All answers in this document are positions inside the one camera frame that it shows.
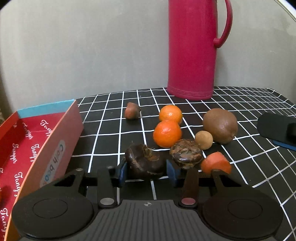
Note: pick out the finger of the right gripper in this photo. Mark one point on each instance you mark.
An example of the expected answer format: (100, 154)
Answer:
(279, 128)

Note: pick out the red cardboard box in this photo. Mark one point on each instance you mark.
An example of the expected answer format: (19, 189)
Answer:
(36, 146)

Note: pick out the carrot piece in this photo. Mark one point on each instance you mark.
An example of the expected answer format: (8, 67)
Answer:
(217, 161)

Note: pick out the large brown kiwi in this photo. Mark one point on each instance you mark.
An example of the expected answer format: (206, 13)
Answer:
(221, 124)

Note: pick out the small tan longan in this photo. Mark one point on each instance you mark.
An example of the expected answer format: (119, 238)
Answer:
(204, 140)

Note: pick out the mandarin orange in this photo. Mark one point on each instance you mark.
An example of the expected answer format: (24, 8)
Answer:
(167, 133)
(171, 112)

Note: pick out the black white grid tablecloth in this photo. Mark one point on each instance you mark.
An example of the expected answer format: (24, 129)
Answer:
(255, 160)

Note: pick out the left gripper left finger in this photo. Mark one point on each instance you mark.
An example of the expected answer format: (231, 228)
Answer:
(99, 187)

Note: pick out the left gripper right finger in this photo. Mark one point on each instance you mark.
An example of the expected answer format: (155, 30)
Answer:
(195, 187)

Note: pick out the small brown chestnut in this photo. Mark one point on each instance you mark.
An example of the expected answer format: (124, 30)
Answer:
(132, 111)

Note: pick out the dark water chestnut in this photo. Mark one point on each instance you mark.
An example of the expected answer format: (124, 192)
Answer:
(186, 153)
(145, 162)

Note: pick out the pink thermos jug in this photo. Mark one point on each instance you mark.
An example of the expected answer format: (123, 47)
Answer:
(193, 43)

